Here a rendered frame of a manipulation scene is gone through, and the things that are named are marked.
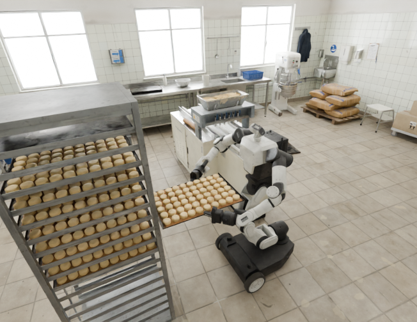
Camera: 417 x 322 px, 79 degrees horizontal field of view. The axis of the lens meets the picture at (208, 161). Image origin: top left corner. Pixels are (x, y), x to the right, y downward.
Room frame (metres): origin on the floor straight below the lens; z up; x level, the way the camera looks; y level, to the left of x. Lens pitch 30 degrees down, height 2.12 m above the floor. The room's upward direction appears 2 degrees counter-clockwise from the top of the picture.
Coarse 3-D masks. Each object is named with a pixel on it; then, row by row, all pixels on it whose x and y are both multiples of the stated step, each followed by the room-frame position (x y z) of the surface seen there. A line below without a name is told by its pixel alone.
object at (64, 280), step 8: (144, 248) 1.11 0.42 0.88; (152, 248) 1.12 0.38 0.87; (120, 256) 1.05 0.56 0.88; (128, 256) 1.07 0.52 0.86; (96, 264) 1.00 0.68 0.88; (104, 264) 1.00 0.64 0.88; (112, 264) 1.01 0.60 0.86; (80, 272) 0.95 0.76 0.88; (88, 272) 0.96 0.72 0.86; (56, 280) 0.90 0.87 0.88; (64, 280) 0.90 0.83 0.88; (72, 280) 0.91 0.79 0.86
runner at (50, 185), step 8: (112, 168) 1.04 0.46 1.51; (120, 168) 1.06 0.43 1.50; (128, 168) 1.07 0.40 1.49; (80, 176) 0.98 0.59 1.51; (88, 176) 0.99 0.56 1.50; (96, 176) 1.01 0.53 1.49; (48, 184) 0.92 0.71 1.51; (56, 184) 0.94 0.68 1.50; (64, 184) 0.95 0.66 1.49; (16, 192) 0.87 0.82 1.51; (24, 192) 0.88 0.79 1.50; (32, 192) 0.89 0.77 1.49
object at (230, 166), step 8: (232, 152) 2.45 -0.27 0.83; (224, 160) 2.60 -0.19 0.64; (232, 160) 2.44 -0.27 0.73; (240, 160) 2.29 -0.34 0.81; (224, 168) 2.61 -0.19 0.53; (232, 168) 2.44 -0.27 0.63; (240, 168) 2.28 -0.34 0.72; (224, 176) 2.61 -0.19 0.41; (232, 176) 2.44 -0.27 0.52; (240, 176) 2.27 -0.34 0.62; (232, 184) 2.43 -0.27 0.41; (240, 184) 2.27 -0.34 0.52; (240, 192) 2.26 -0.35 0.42; (232, 208) 2.48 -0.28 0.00; (264, 216) 2.31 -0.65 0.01
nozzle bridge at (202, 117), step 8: (248, 104) 3.04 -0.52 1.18; (192, 112) 2.97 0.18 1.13; (200, 112) 2.80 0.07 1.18; (208, 112) 2.78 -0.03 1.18; (216, 112) 2.79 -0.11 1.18; (224, 112) 2.93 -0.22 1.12; (232, 112) 2.97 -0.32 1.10; (240, 112) 3.02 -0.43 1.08; (248, 112) 3.04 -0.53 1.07; (200, 120) 2.74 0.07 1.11; (208, 120) 2.84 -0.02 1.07; (216, 120) 2.88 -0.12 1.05; (224, 120) 2.87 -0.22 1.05; (232, 120) 2.92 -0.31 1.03; (248, 120) 3.09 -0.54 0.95; (200, 128) 2.82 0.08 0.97; (200, 136) 2.81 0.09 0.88
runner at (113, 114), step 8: (112, 112) 1.07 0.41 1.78; (120, 112) 1.08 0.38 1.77; (128, 112) 1.10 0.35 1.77; (64, 120) 0.98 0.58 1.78; (72, 120) 1.00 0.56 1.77; (80, 120) 1.01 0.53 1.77; (88, 120) 1.02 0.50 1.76; (96, 120) 1.04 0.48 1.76; (16, 128) 0.91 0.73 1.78; (24, 128) 0.92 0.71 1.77; (32, 128) 0.93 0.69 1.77; (40, 128) 0.95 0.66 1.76; (48, 128) 0.96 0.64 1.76; (0, 136) 0.89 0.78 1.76
